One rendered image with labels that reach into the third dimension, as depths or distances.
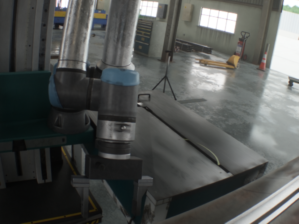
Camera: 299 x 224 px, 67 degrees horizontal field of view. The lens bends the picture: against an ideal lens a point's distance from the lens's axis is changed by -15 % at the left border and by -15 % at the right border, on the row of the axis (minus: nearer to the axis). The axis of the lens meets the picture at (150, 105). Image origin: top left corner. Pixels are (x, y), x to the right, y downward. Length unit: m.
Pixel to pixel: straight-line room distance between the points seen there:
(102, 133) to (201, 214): 0.30
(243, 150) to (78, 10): 0.84
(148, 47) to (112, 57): 6.15
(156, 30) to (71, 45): 6.40
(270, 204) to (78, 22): 0.71
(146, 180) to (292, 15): 10.56
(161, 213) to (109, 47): 0.59
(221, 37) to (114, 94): 11.86
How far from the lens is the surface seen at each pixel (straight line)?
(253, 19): 11.57
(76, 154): 1.57
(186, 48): 8.97
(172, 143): 1.03
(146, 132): 1.09
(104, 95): 0.58
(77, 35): 0.72
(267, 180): 0.85
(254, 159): 1.09
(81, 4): 0.74
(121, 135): 0.57
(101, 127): 0.58
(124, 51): 0.93
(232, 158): 1.04
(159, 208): 0.77
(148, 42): 7.11
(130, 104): 0.58
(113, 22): 0.91
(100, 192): 1.86
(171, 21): 6.65
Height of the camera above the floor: 1.22
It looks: 20 degrees down
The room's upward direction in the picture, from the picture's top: 9 degrees clockwise
